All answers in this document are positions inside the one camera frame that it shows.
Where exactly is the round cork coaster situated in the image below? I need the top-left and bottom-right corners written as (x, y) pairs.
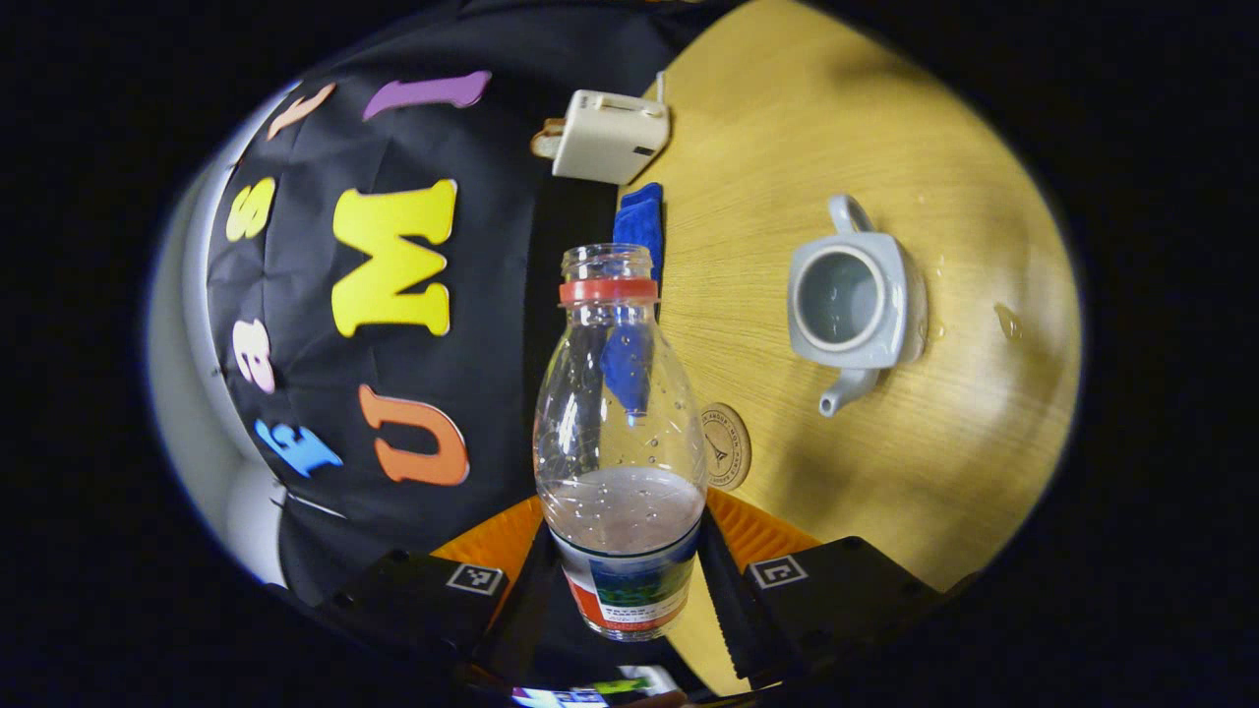
top-left (700, 402), bottom-right (752, 492)

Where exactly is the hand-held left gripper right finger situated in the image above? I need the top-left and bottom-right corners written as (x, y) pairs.
top-left (694, 487), bottom-right (947, 689)

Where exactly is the blue towel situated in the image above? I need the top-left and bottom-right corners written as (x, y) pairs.
top-left (613, 182), bottom-right (666, 296)

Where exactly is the white toaster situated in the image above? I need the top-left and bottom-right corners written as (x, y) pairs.
top-left (551, 88), bottom-right (672, 186)

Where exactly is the computer monitor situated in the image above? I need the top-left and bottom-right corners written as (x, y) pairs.
top-left (510, 680), bottom-right (611, 708)

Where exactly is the clear plastic water bottle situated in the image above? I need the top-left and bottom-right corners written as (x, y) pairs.
top-left (532, 243), bottom-right (709, 642)

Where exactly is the black backdrop cloth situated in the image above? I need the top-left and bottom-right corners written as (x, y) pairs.
top-left (202, 0), bottom-right (719, 679)

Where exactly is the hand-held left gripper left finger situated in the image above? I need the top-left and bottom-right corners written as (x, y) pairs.
top-left (313, 495), bottom-right (560, 689)

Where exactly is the white ceramic teacup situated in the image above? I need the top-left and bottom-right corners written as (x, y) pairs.
top-left (786, 194), bottom-right (929, 418)

